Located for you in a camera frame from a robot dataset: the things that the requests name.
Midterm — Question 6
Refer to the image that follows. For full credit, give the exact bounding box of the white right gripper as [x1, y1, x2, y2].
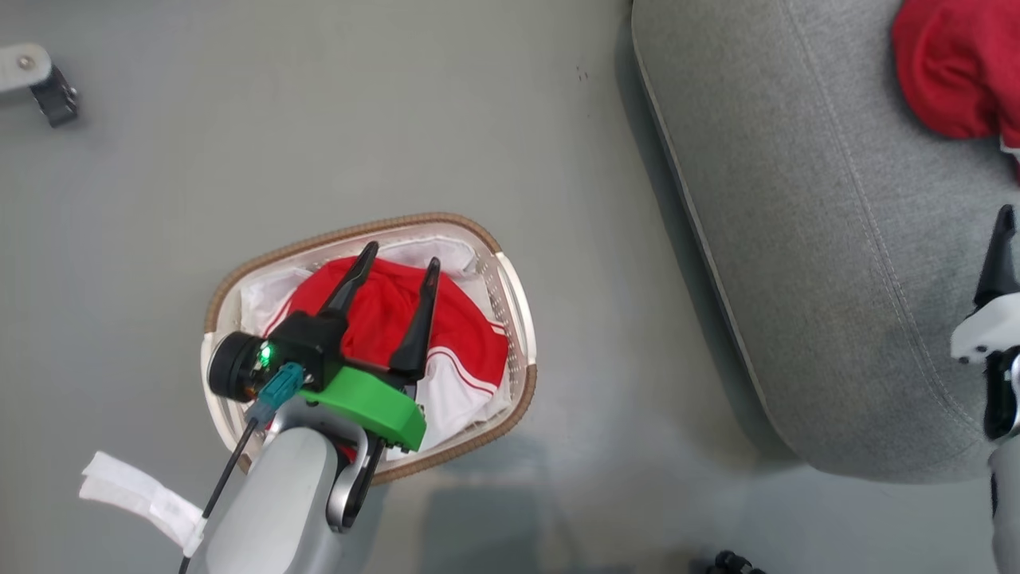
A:
[950, 204, 1020, 366]

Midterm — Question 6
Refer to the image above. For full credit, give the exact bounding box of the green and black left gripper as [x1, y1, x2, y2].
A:
[269, 241, 441, 453]

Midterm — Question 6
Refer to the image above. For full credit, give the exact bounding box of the white laundry basket brown rim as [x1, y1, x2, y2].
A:
[202, 212, 539, 487]

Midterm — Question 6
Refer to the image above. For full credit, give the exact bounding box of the red garment with white stripes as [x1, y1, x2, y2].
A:
[265, 257, 511, 409]

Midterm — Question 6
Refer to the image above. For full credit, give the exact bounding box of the grey fabric sofa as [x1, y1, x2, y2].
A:
[630, 0, 1020, 484]

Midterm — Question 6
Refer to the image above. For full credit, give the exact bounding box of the plain red garment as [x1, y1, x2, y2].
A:
[892, 0, 1020, 183]

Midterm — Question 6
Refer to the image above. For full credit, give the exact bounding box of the white tape tag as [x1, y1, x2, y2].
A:
[79, 450, 210, 558]

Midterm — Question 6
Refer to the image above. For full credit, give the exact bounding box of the small black knobbly object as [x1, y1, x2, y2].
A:
[704, 549, 767, 574]

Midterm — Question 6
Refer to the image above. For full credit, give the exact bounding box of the white leg with black caster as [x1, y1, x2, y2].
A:
[0, 42, 80, 129]

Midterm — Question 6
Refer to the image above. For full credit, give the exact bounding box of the black cable with teal plug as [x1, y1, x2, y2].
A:
[178, 362, 307, 574]

